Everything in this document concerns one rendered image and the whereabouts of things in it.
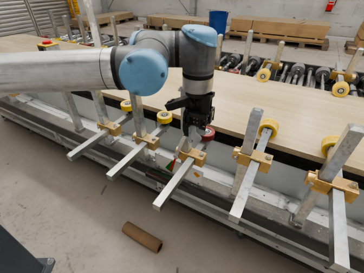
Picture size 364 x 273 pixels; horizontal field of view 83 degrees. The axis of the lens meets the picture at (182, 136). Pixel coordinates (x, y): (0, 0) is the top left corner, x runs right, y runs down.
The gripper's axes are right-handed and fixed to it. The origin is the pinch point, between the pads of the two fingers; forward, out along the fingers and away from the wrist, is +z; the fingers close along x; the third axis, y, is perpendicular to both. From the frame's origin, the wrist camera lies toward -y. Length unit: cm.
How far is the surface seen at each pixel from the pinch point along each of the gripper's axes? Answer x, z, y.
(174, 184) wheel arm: -10.7, 14.5, -0.3
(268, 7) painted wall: 717, 29, -99
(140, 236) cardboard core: -7, 93, -32
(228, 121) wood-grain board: 34.1, 10.5, 4.5
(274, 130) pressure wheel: 28.2, 4.6, 26.3
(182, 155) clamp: 5.3, 15.2, -6.0
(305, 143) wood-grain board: 33, 11, 40
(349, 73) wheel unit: 115, 3, 58
